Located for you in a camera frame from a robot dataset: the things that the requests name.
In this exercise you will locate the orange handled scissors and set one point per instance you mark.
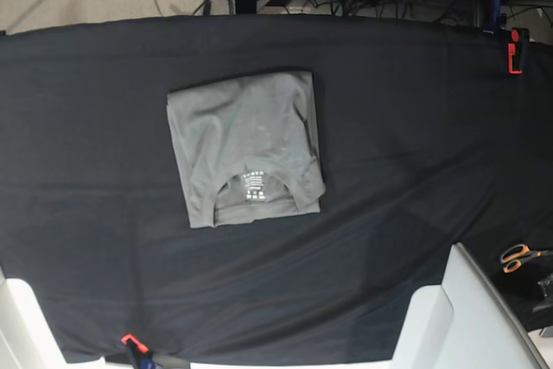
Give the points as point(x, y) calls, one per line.
point(517, 255)

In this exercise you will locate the red blue clamp bottom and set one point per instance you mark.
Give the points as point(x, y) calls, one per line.
point(139, 355)

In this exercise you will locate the red black clamp right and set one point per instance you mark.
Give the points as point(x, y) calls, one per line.
point(517, 49)

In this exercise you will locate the white box right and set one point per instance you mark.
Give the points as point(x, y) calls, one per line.
point(463, 322)

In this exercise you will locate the black object right edge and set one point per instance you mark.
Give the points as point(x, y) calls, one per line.
point(546, 287)

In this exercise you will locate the black table cloth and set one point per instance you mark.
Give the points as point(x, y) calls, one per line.
point(426, 140)

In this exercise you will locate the white box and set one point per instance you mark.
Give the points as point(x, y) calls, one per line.
point(26, 338)
point(463, 322)

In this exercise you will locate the white box left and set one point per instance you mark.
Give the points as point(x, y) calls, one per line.
point(26, 338)

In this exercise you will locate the blue clamp on frame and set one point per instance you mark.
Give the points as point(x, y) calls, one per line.
point(492, 22)

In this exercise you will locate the grey T-shirt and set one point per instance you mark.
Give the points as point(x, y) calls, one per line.
point(247, 148)

